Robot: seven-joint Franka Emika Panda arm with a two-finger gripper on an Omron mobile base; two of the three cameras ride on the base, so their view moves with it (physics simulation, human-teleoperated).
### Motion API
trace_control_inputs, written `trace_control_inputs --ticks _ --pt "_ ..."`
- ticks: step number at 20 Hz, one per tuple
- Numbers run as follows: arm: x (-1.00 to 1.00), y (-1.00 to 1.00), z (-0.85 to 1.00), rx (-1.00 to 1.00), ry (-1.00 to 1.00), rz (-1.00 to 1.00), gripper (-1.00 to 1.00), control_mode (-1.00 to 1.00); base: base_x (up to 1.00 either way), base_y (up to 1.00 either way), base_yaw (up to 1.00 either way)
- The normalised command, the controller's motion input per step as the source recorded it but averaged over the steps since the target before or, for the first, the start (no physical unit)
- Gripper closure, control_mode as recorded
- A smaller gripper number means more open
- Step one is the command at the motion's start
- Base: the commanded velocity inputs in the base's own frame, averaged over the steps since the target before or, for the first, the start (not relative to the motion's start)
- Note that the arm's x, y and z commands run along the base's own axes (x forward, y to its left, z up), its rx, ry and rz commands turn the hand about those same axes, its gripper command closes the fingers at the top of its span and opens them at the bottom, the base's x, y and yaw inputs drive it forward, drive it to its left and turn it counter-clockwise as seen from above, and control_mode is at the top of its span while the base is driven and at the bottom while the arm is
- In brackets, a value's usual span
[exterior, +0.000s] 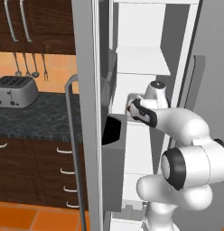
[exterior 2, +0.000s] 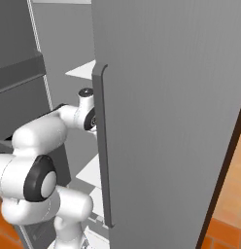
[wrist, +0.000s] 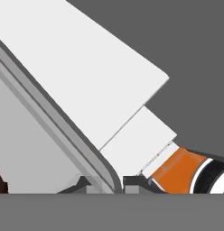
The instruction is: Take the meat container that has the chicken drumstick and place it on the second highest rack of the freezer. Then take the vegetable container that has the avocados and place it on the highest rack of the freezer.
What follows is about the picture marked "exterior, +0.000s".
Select grey freezer door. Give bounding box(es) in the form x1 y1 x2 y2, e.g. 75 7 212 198
70 0 105 231

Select white freezer rack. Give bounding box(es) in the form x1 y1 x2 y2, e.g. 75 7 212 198
116 45 172 77

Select white freezer interior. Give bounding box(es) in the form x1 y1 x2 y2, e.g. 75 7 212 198
108 0 205 231

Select tall grey door bin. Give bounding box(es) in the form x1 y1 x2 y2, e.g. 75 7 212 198
101 113 128 213

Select hanging metal fork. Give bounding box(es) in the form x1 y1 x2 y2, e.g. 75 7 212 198
41 52 50 82

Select hanging metal ladle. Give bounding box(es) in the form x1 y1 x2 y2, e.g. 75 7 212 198
31 52 41 79

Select dark wood base cupboards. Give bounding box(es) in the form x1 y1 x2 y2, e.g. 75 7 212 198
0 136 89 212

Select silver toaster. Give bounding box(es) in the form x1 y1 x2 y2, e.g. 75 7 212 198
0 75 41 109

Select hanging metal slotted spoon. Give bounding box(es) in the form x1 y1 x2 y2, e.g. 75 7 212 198
12 52 23 78

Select grey closed fridge door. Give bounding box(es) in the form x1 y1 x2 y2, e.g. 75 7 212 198
173 0 224 231

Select grey freezer door handle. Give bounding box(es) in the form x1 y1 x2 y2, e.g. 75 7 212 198
64 73 88 231

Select grey closed door handle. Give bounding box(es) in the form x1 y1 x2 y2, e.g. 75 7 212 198
183 54 207 113

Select dark wood wall cupboards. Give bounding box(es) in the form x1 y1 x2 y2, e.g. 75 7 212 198
0 0 77 56

